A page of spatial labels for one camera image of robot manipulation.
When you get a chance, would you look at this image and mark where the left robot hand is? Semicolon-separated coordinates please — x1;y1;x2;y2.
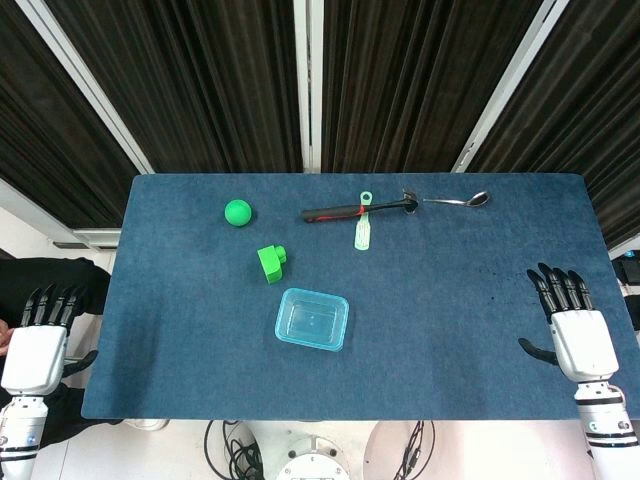
0;283;99;397

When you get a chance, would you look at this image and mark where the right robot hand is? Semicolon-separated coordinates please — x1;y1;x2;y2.
518;262;621;387

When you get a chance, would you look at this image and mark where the clear plastic container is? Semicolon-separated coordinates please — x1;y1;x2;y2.
274;287;350;353

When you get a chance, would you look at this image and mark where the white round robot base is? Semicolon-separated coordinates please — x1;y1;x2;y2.
276;433;350;480

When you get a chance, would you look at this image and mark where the black plastic bin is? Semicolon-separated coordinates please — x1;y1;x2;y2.
609;249;640;332

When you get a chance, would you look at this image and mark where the person in black clothes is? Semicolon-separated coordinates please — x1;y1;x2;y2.
0;255;124;447

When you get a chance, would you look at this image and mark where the blue felt table mat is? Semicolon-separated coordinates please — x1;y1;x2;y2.
80;173;640;421

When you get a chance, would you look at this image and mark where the metal spoon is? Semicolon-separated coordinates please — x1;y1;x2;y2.
423;190;491;208

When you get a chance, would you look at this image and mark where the black pleated curtain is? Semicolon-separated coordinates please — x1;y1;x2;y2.
469;0;640;250
321;0;545;175
0;0;141;229
44;0;304;175

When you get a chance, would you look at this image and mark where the white round floor plate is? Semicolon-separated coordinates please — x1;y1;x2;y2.
363;419;437;480

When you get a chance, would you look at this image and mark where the light green small spatula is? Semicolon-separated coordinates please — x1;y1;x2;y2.
353;191;375;251

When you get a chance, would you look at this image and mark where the green ball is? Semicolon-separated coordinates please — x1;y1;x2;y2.
223;199;253;227

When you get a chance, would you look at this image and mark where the green toy block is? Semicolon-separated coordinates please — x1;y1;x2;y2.
257;243;290;286

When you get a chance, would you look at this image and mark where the black hammer with red grip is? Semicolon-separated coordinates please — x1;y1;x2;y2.
301;188;421;224

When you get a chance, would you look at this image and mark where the white window frame rail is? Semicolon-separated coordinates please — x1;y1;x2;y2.
0;177;122;250

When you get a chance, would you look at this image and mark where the black cable bundle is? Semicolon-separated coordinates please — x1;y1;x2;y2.
203;419;267;480
393;419;436;480

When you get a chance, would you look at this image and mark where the white window frame post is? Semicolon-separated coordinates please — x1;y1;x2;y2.
14;0;155;175
452;0;572;175
292;0;326;175

